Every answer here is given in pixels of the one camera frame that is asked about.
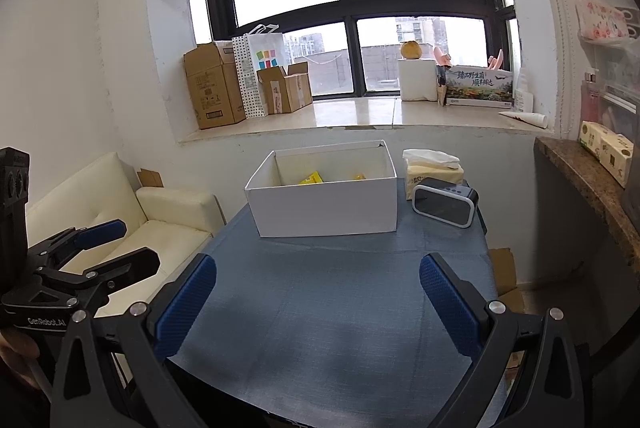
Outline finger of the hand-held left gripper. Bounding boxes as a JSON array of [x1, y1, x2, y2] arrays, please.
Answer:
[[75, 247, 161, 304], [29, 219, 127, 267]]

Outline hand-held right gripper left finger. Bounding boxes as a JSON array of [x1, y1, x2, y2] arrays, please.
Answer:
[[50, 253, 218, 428]]

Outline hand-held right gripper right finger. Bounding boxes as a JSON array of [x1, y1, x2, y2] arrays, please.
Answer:
[[419, 253, 593, 428]]

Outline white cardboard box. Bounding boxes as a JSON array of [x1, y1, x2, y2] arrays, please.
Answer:
[[244, 139, 399, 238]]

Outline person's left hand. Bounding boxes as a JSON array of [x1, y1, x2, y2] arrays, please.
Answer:
[[0, 327, 41, 388]]

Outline flat brown cardboard box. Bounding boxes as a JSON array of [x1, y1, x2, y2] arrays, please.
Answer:
[[487, 247, 526, 314]]

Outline cream sofa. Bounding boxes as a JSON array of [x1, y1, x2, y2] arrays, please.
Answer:
[[25, 151, 226, 304]]

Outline brown cardboard piece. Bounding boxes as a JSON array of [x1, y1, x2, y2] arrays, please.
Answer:
[[137, 168, 165, 189]]

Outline black and silver speaker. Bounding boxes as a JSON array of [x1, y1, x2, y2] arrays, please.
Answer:
[[411, 177, 480, 229]]

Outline tissue pack with white tissue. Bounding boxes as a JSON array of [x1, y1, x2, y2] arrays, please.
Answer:
[[402, 148, 465, 201]]

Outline large brown cardboard box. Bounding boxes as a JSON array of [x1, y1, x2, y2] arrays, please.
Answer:
[[183, 41, 247, 130]]

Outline brown stone counter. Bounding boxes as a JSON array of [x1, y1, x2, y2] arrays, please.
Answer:
[[534, 135, 640, 279]]

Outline white tube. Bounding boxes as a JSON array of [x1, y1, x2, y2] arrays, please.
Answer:
[[497, 109, 548, 130]]

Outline polka dot paper bag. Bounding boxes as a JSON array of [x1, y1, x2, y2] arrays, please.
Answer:
[[231, 33, 268, 119]]

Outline marble window sill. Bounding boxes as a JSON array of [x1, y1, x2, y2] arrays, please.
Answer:
[[176, 97, 551, 144]]

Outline white bottle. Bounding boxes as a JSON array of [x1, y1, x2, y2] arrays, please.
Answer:
[[514, 68, 536, 114]]

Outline landscape printed box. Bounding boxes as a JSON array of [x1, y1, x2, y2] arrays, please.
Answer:
[[444, 66, 515, 109]]

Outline beige tissue pack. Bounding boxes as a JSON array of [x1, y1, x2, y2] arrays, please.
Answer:
[[578, 121, 608, 159]]

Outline patterned boxes on counter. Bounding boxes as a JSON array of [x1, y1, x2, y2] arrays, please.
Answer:
[[599, 133, 635, 189]]

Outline white foam box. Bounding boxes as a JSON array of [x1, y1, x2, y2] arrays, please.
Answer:
[[397, 57, 440, 102]]

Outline small open cardboard box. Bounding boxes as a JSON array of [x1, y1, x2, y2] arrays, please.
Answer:
[[256, 62, 315, 115]]

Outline pink bottle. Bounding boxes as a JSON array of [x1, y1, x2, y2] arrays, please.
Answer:
[[582, 71, 601, 136]]

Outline white bag with coloured squares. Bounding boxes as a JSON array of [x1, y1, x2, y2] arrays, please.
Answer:
[[245, 24, 288, 74]]

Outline floral wall organizer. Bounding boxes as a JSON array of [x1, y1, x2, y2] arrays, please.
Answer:
[[575, 0, 640, 139]]

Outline black window frame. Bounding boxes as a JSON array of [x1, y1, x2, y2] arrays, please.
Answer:
[[197, 0, 518, 102]]

